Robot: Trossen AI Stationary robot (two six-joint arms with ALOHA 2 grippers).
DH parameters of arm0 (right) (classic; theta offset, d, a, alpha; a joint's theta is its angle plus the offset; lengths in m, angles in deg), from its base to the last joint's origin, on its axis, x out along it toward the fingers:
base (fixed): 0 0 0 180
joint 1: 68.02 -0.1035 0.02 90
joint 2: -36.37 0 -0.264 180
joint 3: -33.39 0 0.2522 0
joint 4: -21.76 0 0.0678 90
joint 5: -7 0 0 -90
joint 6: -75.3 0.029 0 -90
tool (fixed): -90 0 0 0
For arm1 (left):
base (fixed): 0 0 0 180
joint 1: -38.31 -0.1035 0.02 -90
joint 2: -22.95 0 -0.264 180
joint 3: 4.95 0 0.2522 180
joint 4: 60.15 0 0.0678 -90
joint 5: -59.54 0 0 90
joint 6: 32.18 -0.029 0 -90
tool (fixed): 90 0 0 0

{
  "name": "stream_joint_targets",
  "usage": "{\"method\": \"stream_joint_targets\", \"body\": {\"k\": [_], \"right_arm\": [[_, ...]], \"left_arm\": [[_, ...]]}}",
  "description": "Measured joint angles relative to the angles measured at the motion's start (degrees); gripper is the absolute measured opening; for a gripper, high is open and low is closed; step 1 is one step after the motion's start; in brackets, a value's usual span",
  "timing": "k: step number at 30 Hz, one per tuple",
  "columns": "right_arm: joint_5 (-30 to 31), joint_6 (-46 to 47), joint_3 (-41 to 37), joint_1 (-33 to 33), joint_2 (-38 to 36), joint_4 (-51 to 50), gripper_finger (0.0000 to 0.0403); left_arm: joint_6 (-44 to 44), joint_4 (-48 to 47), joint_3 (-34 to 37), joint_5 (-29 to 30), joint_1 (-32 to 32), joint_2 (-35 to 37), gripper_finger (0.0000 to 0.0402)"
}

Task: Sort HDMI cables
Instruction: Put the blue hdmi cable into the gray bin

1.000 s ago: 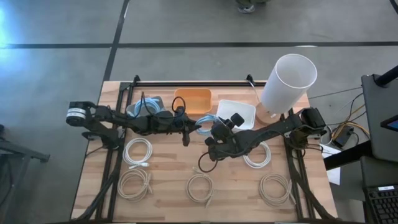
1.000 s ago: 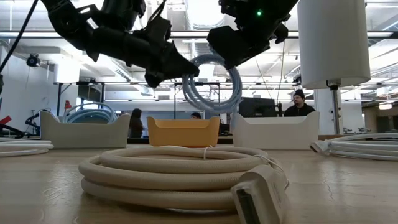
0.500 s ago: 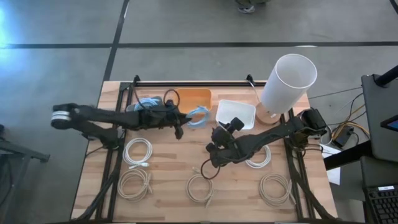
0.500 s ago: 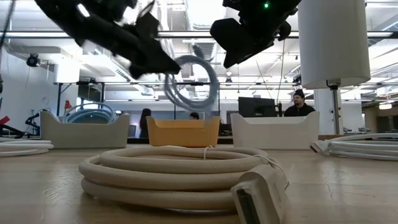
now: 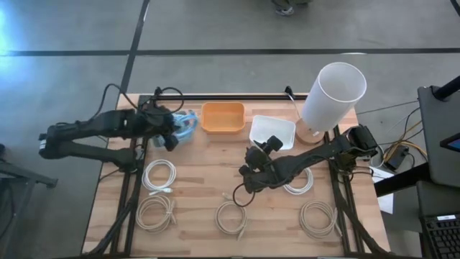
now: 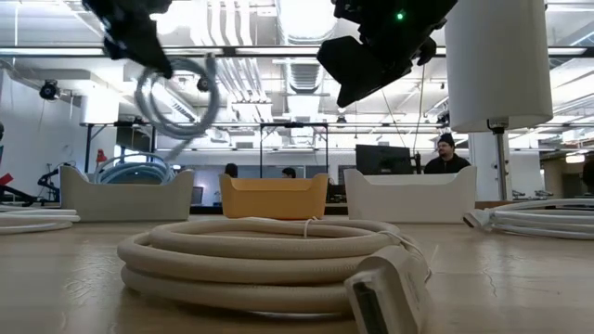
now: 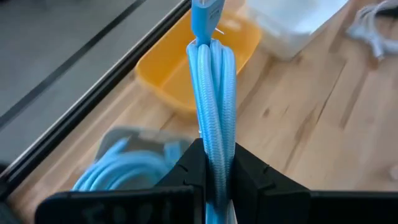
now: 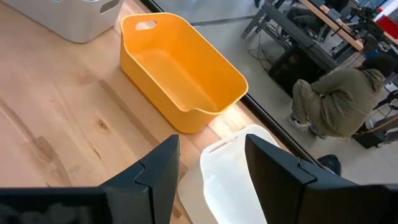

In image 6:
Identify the blue cable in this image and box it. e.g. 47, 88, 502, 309
134, 52, 222, 161
94, 151, 178, 186

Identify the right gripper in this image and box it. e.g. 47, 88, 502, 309
316, 0, 438, 109

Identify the black ceiling spotlight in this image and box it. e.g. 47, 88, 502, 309
38, 79, 60, 101

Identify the white cable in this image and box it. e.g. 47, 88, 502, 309
0, 207, 82, 237
462, 198, 594, 241

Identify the table lamp with white shade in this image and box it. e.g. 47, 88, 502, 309
444, 0, 555, 210

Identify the black overhead light rail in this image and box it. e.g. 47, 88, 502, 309
0, 45, 594, 58

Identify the orange plastic bin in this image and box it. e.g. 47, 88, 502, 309
218, 173, 329, 221

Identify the white plastic bin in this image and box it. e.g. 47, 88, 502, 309
343, 165, 478, 225

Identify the black computer monitor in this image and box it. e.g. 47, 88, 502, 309
355, 144, 413, 176

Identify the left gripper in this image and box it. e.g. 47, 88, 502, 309
82, 0, 175, 80

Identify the grey plastic bin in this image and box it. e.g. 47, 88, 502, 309
58, 165, 196, 223

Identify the black metal table frame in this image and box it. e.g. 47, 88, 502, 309
84, 120, 329, 180

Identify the beige cable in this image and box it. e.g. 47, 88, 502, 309
116, 216, 435, 334

